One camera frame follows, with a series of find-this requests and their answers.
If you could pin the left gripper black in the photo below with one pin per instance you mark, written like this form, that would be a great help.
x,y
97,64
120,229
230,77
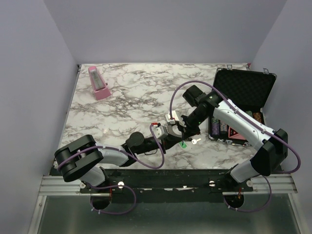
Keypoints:
x,y
170,141

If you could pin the black mounting base plate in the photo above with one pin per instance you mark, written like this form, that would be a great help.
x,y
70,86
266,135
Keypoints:
x,y
165,186

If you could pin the purple poker chip stack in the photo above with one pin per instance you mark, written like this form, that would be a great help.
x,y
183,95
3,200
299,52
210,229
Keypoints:
x,y
215,127

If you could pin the pink warning card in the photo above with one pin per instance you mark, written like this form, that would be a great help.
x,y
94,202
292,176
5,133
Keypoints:
x,y
233,134

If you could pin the aluminium rail frame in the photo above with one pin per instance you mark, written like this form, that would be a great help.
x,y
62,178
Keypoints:
x,y
271,208

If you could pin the pink metronome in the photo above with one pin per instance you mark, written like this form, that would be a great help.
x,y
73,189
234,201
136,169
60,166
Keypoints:
x,y
100,87

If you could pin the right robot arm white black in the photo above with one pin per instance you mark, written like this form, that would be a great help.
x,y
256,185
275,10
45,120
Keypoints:
x,y
269,144

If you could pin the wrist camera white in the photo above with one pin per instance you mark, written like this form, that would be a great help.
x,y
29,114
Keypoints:
x,y
173,118
160,132

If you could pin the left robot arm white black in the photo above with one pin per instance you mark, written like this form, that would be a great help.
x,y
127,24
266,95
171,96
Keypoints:
x,y
80,159

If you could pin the orange poker chip stack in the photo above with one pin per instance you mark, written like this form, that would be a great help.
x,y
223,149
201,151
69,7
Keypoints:
x,y
257,116

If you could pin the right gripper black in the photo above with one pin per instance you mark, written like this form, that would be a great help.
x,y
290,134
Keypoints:
x,y
186,133

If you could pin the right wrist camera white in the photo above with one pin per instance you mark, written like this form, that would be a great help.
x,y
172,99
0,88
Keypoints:
x,y
173,118

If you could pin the green key tag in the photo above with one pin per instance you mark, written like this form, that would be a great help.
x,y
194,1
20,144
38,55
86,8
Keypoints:
x,y
183,145

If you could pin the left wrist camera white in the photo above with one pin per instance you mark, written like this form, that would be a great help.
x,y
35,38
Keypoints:
x,y
160,132

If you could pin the grey poker chip stack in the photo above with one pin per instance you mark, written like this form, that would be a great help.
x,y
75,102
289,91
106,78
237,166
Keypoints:
x,y
223,128

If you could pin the black foam-lined case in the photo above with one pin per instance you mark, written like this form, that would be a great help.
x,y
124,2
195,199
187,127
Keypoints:
x,y
249,90

